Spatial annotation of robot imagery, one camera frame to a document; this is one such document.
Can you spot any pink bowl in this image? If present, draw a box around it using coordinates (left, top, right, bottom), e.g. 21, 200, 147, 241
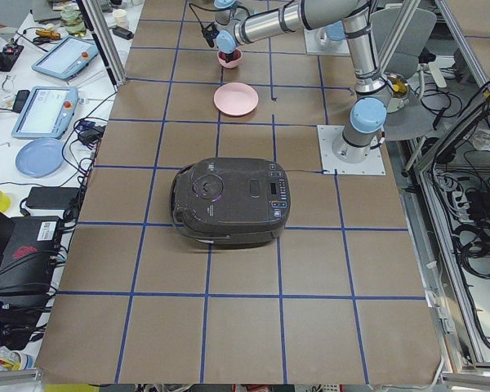
216, 49, 243, 69

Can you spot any light blue plate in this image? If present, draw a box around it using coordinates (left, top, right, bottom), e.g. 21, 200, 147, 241
16, 138, 64, 178

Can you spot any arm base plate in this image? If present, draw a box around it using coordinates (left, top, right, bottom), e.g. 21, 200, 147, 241
304, 27, 350, 56
317, 125, 385, 176

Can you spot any white chair with steel bowl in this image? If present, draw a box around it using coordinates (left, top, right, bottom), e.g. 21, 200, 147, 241
369, 7, 440, 142

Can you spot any teach pendant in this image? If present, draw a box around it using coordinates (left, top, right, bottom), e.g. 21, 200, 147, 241
11, 86, 78, 139
31, 36, 99, 80

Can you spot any upper teach pendant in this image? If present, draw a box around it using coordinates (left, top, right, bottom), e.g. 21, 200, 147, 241
31, 36, 99, 80

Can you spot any red apple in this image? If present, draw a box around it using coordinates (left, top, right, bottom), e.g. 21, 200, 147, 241
225, 49, 242, 63

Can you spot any lower teach pendant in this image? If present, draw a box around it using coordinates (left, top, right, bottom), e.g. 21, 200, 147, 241
11, 86, 78, 139

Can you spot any aluminium frame post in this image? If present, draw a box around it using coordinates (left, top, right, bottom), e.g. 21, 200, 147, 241
77, 0, 126, 87

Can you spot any pink plate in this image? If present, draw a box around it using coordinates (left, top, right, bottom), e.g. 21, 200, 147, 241
213, 82, 259, 117

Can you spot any black power adapter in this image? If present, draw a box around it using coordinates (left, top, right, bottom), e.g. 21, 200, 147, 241
20, 187, 78, 216

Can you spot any dark grey rice cooker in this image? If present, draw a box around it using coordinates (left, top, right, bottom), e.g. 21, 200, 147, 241
169, 158, 291, 246

